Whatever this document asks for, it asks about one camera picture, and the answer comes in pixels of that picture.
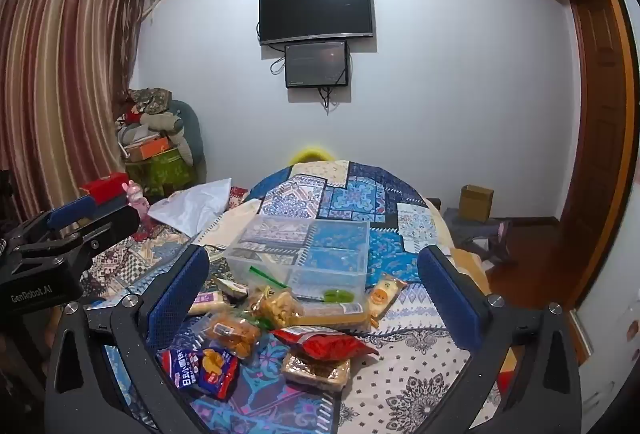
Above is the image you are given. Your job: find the orange box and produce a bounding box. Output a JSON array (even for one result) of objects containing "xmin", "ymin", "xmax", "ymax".
[{"xmin": 124, "ymin": 137, "xmax": 171, "ymax": 161}]

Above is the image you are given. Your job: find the grey green cushion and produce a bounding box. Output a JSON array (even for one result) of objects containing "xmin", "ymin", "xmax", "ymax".
[{"xmin": 171, "ymin": 100, "xmax": 207, "ymax": 177}]

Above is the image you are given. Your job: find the green patterned box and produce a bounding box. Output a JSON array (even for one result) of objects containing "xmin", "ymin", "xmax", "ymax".
[{"xmin": 125, "ymin": 149, "xmax": 196, "ymax": 195}]

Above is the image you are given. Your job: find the pile of clothes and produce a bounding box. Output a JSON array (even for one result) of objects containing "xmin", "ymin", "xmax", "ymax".
[{"xmin": 115, "ymin": 88, "xmax": 187, "ymax": 150}]

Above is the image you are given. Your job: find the red and blue box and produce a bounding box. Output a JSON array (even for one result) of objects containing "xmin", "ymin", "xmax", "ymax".
[{"xmin": 80, "ymin": 173, "xmax": 131, "ymax": 217}]

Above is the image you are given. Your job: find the white plastic bag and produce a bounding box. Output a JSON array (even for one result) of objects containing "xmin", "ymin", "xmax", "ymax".
[{"xmin": 148, "ymin": 178, "xmax": 233, "ymax": 237}]

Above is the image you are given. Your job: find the pink toy figure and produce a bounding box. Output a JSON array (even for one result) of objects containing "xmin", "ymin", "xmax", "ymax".
[{"xmin": 122, "ymin": 180, "xmax": 151, "ymax": 218}]

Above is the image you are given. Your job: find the yellow orange snack packet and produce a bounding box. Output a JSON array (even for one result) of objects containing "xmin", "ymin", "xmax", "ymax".
[{"xmin": 295, "ymin": 301, "xmax": 374, "ymax": 330}]

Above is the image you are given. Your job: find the clear zip bag green strip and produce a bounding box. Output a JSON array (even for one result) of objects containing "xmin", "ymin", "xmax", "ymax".
[{"xmin": 247, "ymin": 267, "xmax": 311, "ymax": 330}]

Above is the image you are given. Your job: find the striped brown curtain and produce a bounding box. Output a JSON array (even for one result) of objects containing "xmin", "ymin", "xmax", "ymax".
[{"xmin": 0, "ymin": 0, "xmax": 152, "ymax": 227}]

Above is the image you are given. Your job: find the black wall television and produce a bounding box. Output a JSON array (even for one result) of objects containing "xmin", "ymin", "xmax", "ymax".
[{"xmin": 258, "ymin": 0, "xmax": 375, "ymax": 46}]

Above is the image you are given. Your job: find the orange pastry packet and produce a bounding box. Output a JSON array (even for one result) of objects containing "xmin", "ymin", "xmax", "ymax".
[{"xmin": 206, "ymin": 311, "xmax": 263, "ymax": 360}]

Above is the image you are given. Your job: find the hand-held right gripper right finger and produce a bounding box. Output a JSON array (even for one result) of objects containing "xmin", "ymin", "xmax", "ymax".
[{"xmin": 417, "ymin": 244, "xmax": 583, "ymax": 434}]

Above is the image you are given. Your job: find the orange label rice cake packet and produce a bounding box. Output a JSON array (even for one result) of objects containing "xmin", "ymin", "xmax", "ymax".
[{"xmin": 369, "ymin": 273, "xmax": 408, "ymax": 321}]

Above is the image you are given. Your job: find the blue snack packet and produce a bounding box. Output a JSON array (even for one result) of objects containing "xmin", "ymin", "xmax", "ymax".
[{"xmin": 160, "ymin": 346, "xmax": 241, "ymax": 402}]

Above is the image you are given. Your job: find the green jelly cup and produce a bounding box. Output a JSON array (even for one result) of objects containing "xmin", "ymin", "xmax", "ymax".
[{"xmin": 322, "ymin": 289, "xmax": 364, "ymax": 306}]

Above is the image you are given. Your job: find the white printed snack packet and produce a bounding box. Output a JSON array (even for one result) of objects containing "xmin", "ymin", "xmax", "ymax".
[{"xmin": 187, "ymin": 290, "xmax": 224, "ymax": 316}]

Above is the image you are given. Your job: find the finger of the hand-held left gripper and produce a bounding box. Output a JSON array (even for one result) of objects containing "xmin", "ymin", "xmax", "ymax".
[
  {"xmin": 14, "ymin": 205, "xmax": 141, "ymax": 266},
  {"xmin": 9, "ymin": 197, "xmax": 99, "ymax": 246}
]

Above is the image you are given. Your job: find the brown cake packet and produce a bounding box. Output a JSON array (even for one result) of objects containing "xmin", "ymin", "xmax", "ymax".
[{"xmin": 280, "ymin": 351, "xmax": 352, "ymax": 392}]

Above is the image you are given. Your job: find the small black monitor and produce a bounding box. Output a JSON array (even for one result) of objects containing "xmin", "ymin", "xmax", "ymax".
[{"xmin": 285, "ymin": 40, "xmax": 350, "ymax": 89}]

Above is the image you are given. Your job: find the brown wooden door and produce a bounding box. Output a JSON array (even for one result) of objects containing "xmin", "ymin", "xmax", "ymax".
[{"xmin": 556, "ymin": 0, "xmax": 640, "ymax": 315}]

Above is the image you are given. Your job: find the small cardboard box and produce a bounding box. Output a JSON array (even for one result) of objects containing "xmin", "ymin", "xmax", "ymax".
[{"xmin": 460, "ymin": 184, "xmax": 495, "ymax": 222}]

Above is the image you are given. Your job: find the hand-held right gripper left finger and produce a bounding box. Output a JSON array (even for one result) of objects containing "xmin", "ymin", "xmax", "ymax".
[{"xmin": 44, "ymin": 244, "xmax": 211, "ymax": 434}]

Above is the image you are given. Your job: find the clear plastic storage container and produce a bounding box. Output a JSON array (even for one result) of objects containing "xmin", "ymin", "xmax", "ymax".
[{"xmin": 222, "ymin": 214, "xmax": 372, "ymax": 302}]

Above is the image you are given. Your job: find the red snack packet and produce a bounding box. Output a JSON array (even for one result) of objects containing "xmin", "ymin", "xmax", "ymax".
[{"xmin": 270, "ymin": 325, "xmax": 380, "ymax": 361}]

